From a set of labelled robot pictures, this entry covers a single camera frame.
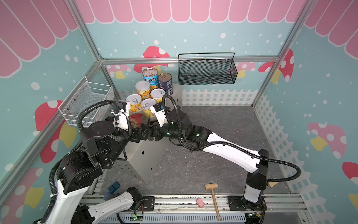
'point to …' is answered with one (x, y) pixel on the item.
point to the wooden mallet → (211, 186)
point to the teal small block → (112, 188)
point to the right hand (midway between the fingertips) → (144, 126)
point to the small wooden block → (273, 183)
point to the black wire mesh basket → (207, 68)
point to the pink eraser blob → (200, 203)
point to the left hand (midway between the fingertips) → (137, 120)
